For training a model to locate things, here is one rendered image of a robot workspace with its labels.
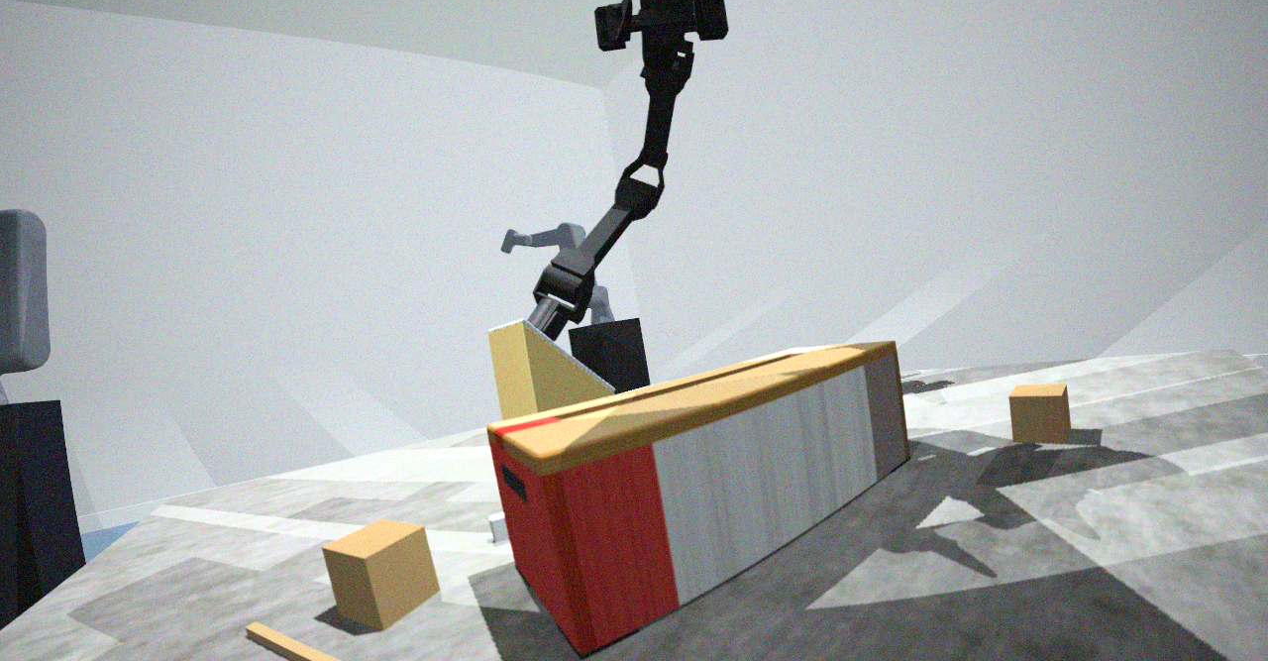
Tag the tan flat bar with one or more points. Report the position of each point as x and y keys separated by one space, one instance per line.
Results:
x=284 y=645

